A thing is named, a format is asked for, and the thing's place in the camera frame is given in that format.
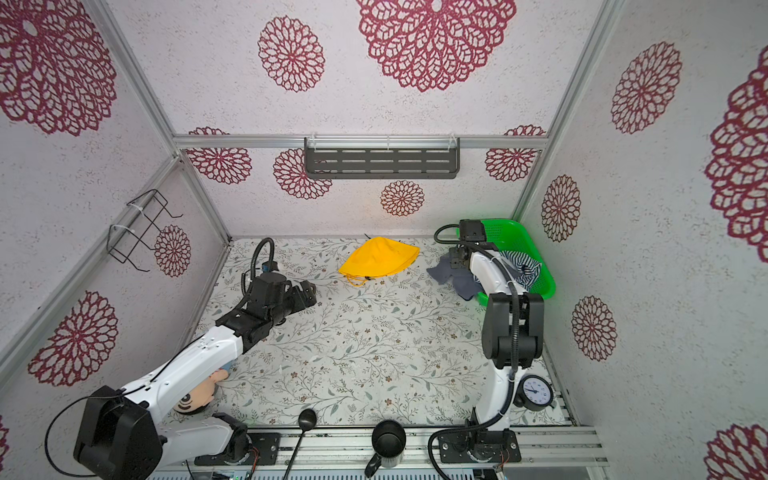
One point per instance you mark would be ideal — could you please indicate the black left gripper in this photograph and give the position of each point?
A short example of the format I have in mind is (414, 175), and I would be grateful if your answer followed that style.
(310, 294)

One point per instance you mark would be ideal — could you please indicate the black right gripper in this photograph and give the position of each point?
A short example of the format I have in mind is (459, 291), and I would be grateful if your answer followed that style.
(456, 264)

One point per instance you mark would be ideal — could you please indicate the grey blue tank top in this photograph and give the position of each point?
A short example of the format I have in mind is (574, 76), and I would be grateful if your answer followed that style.
(464, 282)

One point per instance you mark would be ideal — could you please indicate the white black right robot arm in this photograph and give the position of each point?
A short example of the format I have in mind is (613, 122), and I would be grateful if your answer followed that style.
(511, 335)

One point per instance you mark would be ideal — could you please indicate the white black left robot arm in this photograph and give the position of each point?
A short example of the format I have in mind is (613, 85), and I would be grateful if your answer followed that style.
(122, 435)

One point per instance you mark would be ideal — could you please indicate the striped tank top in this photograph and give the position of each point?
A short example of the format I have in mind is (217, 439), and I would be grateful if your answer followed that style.
(524, 269)

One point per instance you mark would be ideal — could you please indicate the green plastic basket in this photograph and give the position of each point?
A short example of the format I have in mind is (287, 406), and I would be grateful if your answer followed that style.
(515, 245)

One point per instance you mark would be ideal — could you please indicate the yellow fabric hat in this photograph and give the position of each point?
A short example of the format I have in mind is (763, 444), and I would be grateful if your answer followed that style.
(377, 258)

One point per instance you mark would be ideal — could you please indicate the black ladle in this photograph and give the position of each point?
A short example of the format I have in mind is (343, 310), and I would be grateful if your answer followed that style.
(307, 421)

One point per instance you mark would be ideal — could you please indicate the cartoon boy plush doll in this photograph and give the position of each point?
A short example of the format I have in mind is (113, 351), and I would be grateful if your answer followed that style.
(199, 398)

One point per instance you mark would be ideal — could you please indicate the round pressure gauge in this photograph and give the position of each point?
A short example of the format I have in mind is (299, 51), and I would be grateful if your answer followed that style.
(534, 393)

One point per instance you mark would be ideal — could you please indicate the black mug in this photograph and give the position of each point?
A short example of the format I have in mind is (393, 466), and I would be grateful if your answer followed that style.
(389, 443)

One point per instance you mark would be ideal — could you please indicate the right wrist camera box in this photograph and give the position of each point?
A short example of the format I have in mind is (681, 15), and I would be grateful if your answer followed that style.
(472, 231)

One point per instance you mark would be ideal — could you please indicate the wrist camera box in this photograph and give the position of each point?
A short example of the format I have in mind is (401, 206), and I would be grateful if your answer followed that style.
(472, 231)
(269, 266)

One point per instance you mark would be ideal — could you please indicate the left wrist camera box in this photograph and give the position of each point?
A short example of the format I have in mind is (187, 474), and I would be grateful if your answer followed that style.
(269, 266)

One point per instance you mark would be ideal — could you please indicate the grey wall shelf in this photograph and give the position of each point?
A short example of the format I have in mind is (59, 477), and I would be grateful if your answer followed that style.
(382, 160)

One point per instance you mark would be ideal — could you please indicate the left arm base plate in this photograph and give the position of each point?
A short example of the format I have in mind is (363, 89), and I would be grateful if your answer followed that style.
(261, 449)

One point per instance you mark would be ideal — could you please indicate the black wire wall rack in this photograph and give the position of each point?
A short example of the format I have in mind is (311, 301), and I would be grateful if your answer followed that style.
(125, 237)

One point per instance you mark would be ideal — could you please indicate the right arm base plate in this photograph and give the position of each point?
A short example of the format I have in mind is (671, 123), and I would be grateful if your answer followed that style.
(487, 447)

